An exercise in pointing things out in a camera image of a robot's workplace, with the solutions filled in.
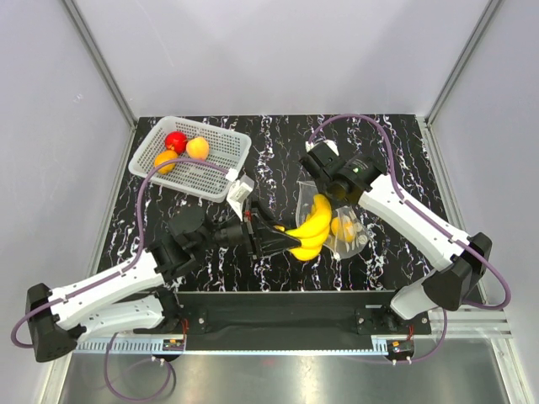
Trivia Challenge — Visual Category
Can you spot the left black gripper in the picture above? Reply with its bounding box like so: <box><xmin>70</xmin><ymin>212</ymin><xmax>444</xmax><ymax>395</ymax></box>
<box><xmin>193</xmin><ymin>198</ymin><xmax>302</xmax><ymax>259</ymax></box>

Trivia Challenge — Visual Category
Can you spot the yellow banana bunch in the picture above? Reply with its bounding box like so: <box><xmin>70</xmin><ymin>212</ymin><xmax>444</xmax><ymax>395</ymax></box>
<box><xmin>275</xmin><ymin>194</ymin><xmax>332</xmax><ymax>262</ymax></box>

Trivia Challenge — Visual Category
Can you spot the orange fruit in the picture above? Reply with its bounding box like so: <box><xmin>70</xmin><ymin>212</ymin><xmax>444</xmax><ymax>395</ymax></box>
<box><xmin>331</xmin><ymin>217</ymin><xmax>357</xmax><ymax>242</ymax></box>
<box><xmin>154</xmin><ymin>149</ymin><xmax>179</xmax><ymax>175</ymax></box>

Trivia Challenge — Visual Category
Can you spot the clear zip top bag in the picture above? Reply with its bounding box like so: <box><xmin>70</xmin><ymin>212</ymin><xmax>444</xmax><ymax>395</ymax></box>
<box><xmin>296</xmin><ymin>181</ymin><xmax>370</xmax><ymax>260</ymax></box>

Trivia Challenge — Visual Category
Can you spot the yellow-pink peach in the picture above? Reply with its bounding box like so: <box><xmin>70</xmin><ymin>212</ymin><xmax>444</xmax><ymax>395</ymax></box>
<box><xmin>185</xmin><ymin>136</ymin><xmax>210</xmax><ymax>161</ymax></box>

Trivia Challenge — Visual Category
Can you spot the red apple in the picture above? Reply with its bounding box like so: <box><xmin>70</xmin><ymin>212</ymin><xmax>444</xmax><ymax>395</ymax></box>
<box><xmin>164</xmin><ymin>131</ymin><xmax>188</xmax><ymax>155</ymax></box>

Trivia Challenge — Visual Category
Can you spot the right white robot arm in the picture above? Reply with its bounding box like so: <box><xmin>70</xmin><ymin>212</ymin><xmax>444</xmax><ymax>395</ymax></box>
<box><xmin>300</xmin><ymin>141</ymin><xmax>492</xmax><ymax>334</ymax></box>

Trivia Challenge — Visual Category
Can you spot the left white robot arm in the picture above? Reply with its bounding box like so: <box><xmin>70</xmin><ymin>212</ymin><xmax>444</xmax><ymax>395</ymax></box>
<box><xmin>23</xmin><ymin>205</ymin><xmax>302</xmax><ymax>363</ymax></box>

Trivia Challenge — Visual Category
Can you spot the white plastic perforated basket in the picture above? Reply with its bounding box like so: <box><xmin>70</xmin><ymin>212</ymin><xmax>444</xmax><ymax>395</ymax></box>
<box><xmin>128</xmin><ymin>116</ymin><xmax>252</xmax><ymax>202</ymax></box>

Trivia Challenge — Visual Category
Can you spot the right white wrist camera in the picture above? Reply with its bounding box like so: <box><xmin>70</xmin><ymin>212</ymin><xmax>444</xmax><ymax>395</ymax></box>
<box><xmin>305</xmin><ymin>140</ymin><xmax>339</xmax><ymax>156</ymax></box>

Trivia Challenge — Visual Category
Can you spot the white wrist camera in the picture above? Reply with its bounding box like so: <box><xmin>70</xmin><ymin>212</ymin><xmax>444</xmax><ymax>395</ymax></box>
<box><xmin>305</xmin><ymin>140</ymin><xmax>339</xmax><ymax>156</ymax></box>
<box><xmin>226</xmin><ymin>169</ymin><xmax>254</xmax><ymax>221</ymax></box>

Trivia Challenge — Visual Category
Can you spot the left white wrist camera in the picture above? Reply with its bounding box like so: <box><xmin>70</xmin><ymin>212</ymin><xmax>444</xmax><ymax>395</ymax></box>
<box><xmin>226</xmin><ymin>169</ymin><xmax>254</xmax><ymax>221</ymax></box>

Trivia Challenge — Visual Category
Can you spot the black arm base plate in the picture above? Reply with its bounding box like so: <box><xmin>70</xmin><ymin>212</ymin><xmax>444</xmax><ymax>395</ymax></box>
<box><xmin>137</xmin><ymin>291</ymin><xmax>431</xmax><ymax>353</ymax></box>

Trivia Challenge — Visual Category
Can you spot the front aluminium frame rail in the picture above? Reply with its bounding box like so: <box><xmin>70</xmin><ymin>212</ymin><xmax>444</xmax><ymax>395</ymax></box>
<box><xmin>54</xmin><ymin>305</ymin><xmax>515</xmax><ymax>340</ymax></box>

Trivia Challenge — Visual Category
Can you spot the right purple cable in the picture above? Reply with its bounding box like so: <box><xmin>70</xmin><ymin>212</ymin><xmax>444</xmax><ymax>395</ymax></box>
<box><xmin>307</xmin><ymin>113</ymin><xmax>511</xmax><ymax>365</ymax></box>

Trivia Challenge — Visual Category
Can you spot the purple cable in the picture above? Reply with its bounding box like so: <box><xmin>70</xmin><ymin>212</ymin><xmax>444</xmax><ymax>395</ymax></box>
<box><xmin>10</xmin><ymin>162</ymin><xmax>237</xmax><ymax>401</ymax></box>
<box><xmin>307</xmin><ymin>113</ymin><xmax>511</xmax><ymax>365</ymax></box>

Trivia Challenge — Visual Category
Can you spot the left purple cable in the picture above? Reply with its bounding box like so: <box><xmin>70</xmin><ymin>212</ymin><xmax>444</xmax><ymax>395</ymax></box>
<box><xmin>10</xmin><ymin>162</ymin><xmax>237</xmax><ymax>401</ymax></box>

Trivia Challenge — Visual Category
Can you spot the right aluminium frame post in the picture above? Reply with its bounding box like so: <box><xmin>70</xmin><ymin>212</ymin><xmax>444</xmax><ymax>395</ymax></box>
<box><xmin>424</xmin><ymin>0</ymin><xmax>504</xmax><ymax>127</ymax></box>

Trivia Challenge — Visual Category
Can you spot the aluminium frame post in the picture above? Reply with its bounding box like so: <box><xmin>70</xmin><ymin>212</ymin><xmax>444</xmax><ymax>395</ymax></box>
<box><xmin>424</xmin><ymin>0</ymin><xmax>504</xmax><ymax>127</ymax></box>
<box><xmin>60</xmin><ymin>0</ymin><xmax>138</xmax><ymax>128</ymax></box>

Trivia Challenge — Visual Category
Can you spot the left aluminium frame post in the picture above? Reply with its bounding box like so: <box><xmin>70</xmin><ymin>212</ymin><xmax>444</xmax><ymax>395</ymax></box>
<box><xmin>60</xmin><ymin>0</ymin><xmax>138</xmax><ymax>128</ymax></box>

